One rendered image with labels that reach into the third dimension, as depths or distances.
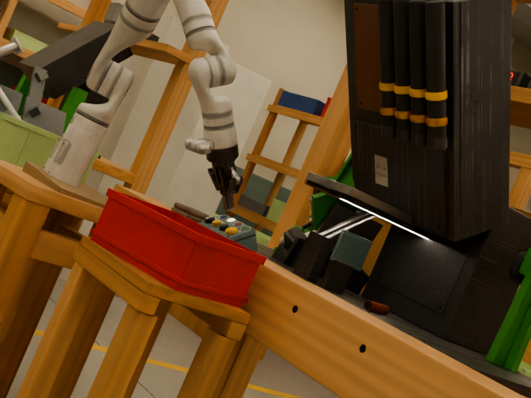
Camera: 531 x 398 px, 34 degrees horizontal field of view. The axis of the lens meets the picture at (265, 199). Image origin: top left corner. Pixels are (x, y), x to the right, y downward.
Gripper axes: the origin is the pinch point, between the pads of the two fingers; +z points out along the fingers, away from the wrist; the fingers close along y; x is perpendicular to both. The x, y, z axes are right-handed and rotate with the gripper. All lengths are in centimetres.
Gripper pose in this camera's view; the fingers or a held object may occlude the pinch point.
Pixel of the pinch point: (228, 202)
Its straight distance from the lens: 204.0
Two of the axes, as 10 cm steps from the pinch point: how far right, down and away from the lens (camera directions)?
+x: -8.4, 2.6, -4.8
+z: 1.0, 9.4, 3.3
